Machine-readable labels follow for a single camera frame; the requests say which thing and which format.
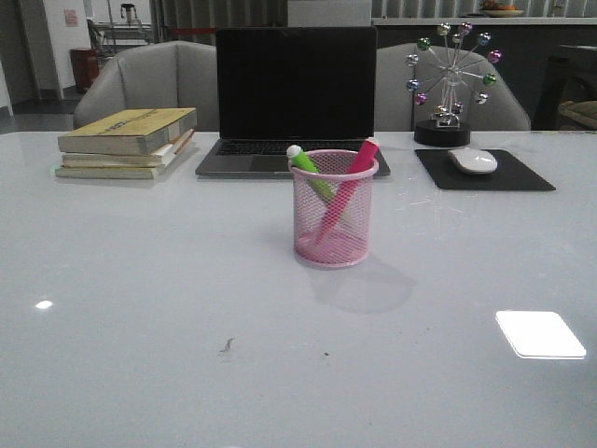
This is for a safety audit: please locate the green highlighter pen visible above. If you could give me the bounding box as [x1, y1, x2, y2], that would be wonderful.
[286, 145, 356, 225]

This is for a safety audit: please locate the pink highlighter pen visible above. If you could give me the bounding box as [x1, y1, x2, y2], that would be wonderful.
[315, 137, 379, 244]

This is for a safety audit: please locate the pink mesh pen holder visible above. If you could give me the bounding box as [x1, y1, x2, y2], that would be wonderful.
[288, 149, 379, 268]

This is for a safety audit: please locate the grey open laptop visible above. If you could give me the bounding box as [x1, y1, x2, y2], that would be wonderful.
[196, 26, 377, 178]

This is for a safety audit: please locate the middle white book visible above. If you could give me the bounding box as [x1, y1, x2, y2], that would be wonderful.
[62, 130, 194, 168]

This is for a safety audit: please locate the right grey armchair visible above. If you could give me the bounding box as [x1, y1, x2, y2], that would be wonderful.
[374, 43, 531, 132]

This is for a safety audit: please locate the grey armchair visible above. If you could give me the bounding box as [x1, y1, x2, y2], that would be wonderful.
[374, 43, 531, 132]
[73, 41, 219, 132]

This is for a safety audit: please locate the white computer mouse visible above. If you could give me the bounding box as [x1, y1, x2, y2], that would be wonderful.
[448, 147, 498, 175]

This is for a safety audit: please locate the left grey armchair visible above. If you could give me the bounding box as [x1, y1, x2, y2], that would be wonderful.
[73, 41, 219, 132]

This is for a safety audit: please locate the top yellow book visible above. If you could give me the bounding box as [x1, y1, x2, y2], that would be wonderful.
[58, 107, 198, 156]

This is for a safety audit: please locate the black mouse pad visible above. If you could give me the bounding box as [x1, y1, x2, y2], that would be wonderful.
[415, 149, 556, 191]

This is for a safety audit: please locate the ferris wheel desk ornament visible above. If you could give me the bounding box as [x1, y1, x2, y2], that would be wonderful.
[404, 21, 497, 147]

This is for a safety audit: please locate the bottom pale green book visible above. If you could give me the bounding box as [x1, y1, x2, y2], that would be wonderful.
[54, 146, 199, 180]

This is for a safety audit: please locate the red trash bin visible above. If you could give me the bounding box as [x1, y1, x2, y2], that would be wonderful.
[69, 48, 99, 93]

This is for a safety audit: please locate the fruit bowl on counter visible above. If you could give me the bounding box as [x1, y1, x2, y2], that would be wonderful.
[479, 0, 523, 18]

